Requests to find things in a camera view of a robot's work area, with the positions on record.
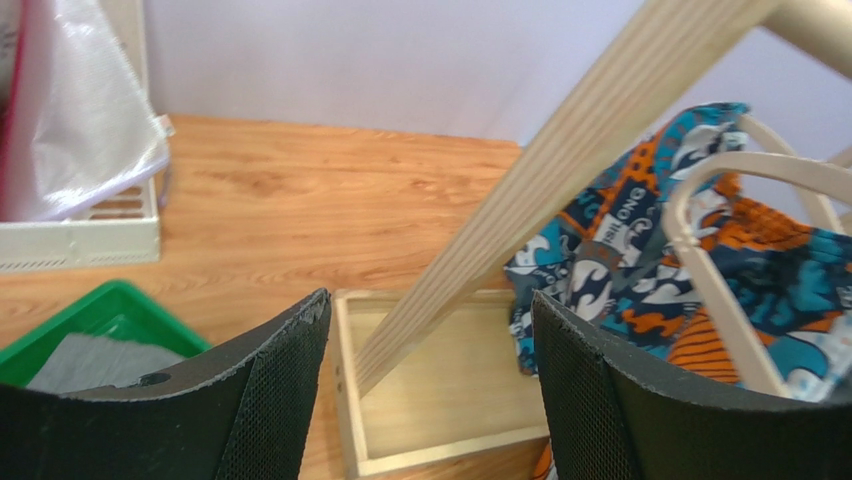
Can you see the white file organizer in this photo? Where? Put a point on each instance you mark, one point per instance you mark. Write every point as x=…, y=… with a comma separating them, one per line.
x=121, y=229

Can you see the green plastic tray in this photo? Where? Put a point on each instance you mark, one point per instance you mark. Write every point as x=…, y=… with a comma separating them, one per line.
x=116, y=309

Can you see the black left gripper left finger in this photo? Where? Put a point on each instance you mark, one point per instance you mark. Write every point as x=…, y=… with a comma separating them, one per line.
x=241, y=410

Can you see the grey shorts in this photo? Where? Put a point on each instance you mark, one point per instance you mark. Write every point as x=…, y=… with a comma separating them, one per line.
x=82, y=362

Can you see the red folder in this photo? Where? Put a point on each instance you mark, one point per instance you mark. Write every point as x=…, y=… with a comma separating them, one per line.
x=15, y=171

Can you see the clear plastic bag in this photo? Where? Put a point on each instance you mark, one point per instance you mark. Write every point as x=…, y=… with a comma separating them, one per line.
x=91, y=131

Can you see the patterned blue orange shorts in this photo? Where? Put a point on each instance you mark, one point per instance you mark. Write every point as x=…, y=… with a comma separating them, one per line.
x=606, y=258

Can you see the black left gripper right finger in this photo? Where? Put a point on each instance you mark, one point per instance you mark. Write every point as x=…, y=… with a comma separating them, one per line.
x=617, y=412

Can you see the wooden clothes rack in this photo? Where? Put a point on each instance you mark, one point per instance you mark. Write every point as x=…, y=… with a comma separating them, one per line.
x=427, y=376

